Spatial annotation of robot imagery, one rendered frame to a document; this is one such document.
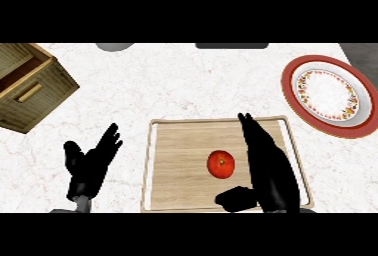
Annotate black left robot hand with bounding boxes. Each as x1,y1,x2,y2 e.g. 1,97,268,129
62,122,124,203

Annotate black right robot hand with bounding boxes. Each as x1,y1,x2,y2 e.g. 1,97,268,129
214,112,302,214

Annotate red tomato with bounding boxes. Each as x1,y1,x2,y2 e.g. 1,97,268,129
205,150,236,180

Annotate pale wooden tray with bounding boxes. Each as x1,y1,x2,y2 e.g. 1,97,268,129
140,115,314,214

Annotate red rimmed patterned plate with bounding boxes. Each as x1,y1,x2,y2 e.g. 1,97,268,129
280,54,378,139

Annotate open wooden drawer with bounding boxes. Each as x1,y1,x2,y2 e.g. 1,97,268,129
0,43,81,135

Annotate grey rounded object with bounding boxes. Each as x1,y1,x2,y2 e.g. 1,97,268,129
94,43,135,53

